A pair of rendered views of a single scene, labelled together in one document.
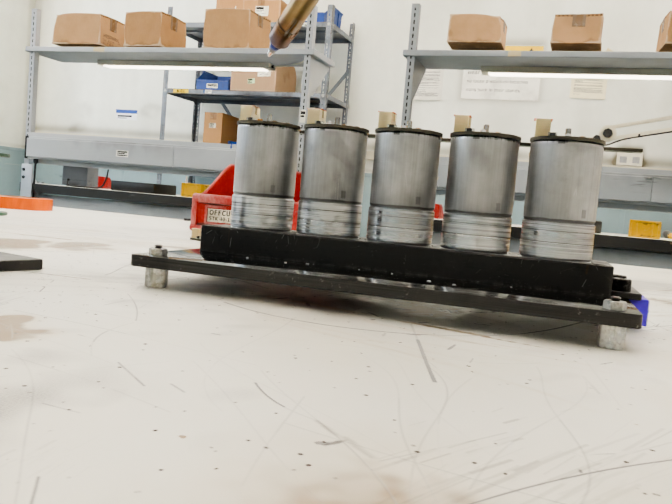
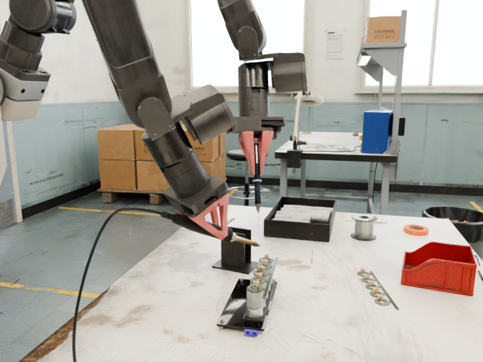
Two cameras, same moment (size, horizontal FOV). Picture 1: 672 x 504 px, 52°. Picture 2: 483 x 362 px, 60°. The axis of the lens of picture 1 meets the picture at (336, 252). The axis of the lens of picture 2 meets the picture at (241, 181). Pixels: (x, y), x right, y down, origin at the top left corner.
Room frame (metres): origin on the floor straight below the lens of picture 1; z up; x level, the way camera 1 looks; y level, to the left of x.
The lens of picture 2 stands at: (0.17, -0.65, 1.10)
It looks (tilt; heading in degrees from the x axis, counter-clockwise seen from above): 12 degrees down; 85
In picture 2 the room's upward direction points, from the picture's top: straight up
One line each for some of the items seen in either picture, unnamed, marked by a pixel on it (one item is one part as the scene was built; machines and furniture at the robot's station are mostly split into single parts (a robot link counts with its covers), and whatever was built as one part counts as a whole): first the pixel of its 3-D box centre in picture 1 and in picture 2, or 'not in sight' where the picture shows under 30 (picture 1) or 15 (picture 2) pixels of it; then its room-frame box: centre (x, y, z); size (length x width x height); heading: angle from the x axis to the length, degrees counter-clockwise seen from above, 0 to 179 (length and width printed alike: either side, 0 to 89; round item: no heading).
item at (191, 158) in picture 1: (151, 158); not in sight; (2.94, 0.81, 0.90); 1.30 x 0.06 x 0.12; 71
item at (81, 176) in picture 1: (80, 176); not in sight; (3.25, 1.22, 0.80); 0.15 x 0.12 x 0.10; 1
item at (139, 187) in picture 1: (143, 187); not in sight; (3.14, 0.89, 0.77); 0.24 x 0.16 x 0.04; 66
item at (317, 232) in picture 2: not in sight; (302, 217); (0.43, 0.41, 0.77); 0.24 x 0.16 x 0.04; 69
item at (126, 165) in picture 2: not in sight; (165, 161); (-0.23, 3.87, 0.38); 1.20 x 0.80 x 0.73; 167
